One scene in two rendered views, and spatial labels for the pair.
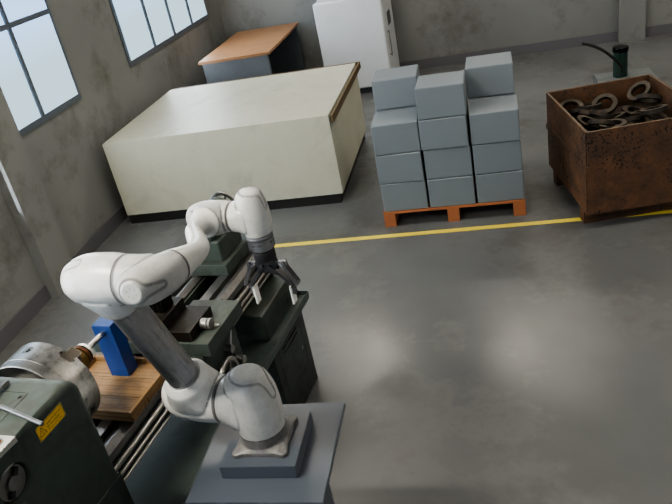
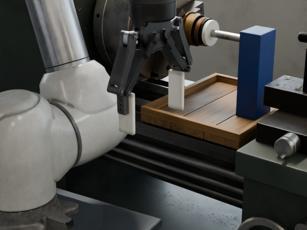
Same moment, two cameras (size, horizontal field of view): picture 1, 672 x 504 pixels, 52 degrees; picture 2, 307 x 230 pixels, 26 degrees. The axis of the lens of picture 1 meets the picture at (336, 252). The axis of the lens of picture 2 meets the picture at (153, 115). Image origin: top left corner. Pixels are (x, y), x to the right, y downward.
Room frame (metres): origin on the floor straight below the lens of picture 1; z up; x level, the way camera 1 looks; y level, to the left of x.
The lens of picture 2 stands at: (2.35, -0.77, 1.53)
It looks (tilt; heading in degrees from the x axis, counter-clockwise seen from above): 22 degrees down; 105
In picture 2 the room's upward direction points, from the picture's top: straight up
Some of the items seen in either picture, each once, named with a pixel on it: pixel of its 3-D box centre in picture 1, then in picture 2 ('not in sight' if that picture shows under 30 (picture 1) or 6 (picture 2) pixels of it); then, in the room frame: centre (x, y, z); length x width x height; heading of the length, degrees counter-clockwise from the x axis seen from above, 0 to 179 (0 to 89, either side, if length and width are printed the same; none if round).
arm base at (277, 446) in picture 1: (265, 427); (27, 208); (1.77, 0.34, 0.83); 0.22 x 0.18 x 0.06; 165
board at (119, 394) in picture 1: (112, 385); (225, 106); (2.09, 0.89, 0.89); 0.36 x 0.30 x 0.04; 68
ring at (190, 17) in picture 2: (75, 361); (193, 29); (1.99, 0.93, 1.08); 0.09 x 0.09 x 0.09; 68
